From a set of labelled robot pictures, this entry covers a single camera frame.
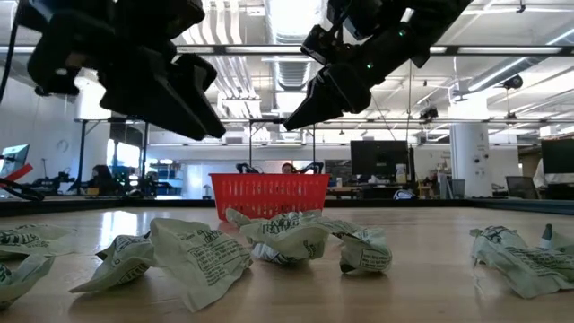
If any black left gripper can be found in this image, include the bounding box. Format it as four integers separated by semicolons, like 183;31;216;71
26;20;228;141

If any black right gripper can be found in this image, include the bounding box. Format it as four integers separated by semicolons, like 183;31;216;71
283;20;427;131

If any green printed packet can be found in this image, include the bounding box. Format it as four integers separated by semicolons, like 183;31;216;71
339;227;394;275
149;217;255;314
469;224;530;259
471;244;574;301
239;211;332;266
224;207;257;229
0;223;78;260
0;254;56;311
313;216;360;235
539;223;574;252
69;231;157;295

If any black computer monitor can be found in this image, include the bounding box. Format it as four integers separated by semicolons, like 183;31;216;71
350;140;410;183
540;137;574;176

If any red plastic slotted basket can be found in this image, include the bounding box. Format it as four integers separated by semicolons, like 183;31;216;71
209;172;332;222

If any white round pillar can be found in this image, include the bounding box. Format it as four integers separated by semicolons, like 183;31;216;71
449;96;493;198

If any tilted teal screen monitor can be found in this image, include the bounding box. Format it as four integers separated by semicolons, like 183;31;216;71
0;143;30;179

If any red bar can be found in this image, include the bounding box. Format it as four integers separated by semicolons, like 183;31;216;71
0;162;35;186

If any silver ceiling air duct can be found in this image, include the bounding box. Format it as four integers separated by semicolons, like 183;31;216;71
264;0;326;91

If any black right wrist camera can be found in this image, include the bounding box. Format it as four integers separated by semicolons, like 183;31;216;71
300;24;360;66

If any black background station frame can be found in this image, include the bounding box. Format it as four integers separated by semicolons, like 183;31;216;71
74;117;150;197

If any black hanging cable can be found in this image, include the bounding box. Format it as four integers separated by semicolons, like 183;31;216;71
0;0;22;104

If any black ceiling camera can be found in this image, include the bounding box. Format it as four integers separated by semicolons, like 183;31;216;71
501;74;525;91

